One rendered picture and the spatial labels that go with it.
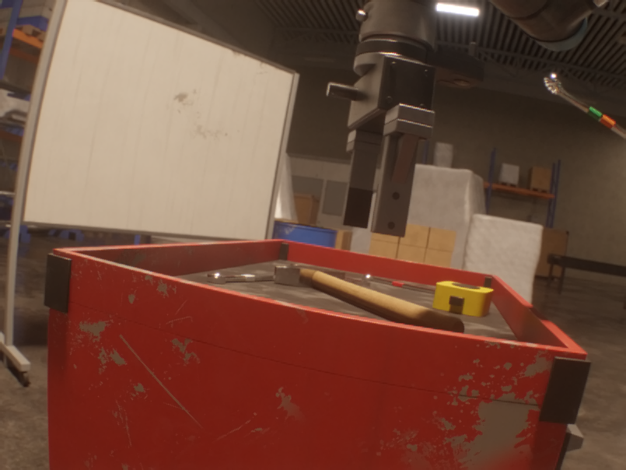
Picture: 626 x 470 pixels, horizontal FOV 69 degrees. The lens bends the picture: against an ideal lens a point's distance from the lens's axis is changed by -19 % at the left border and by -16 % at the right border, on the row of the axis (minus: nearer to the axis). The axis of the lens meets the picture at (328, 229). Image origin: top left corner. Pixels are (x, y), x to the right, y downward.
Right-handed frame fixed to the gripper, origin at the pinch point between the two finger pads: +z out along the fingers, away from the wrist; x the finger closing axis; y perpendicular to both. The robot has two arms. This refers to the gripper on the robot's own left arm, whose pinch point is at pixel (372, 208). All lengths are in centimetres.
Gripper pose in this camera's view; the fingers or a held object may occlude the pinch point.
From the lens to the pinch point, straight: 50.8
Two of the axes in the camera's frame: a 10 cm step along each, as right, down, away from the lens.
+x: 1.6, 0.5, -9.9
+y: -9.7, -1.5, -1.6
